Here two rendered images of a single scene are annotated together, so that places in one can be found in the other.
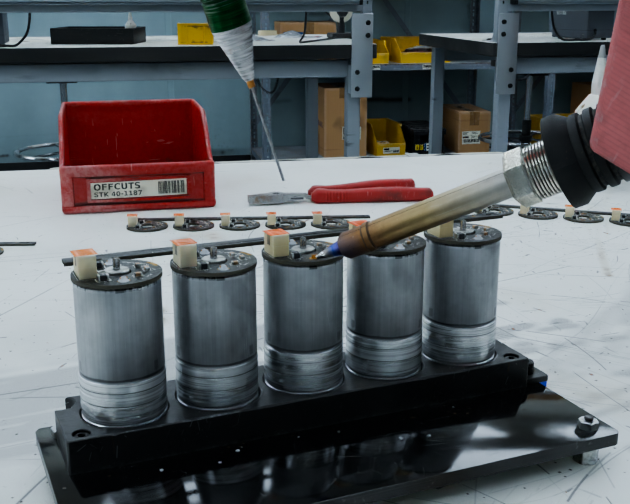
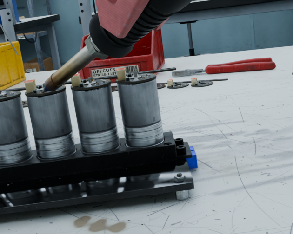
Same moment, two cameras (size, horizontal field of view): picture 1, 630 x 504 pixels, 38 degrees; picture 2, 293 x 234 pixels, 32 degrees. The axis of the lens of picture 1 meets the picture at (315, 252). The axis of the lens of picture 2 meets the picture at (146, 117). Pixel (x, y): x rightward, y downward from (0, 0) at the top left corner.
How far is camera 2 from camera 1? 0.18 m
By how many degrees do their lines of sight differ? 23
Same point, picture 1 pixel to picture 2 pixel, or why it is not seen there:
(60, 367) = not seen: hidden behind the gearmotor
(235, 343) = (5, 133)
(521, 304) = (252, 121)
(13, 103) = (168, 36)
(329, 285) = (50, 106)
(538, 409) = (167, 171)
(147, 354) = not seen: outside the picture
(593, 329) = (276, 134)
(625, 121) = (104, 9)
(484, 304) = (143, 115)
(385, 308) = (84, 117)
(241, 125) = not seen: outside the picture
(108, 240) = not seen: hidden behind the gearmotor
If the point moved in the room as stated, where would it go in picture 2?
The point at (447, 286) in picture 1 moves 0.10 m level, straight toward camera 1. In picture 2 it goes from (123, 106) to (3, 164)
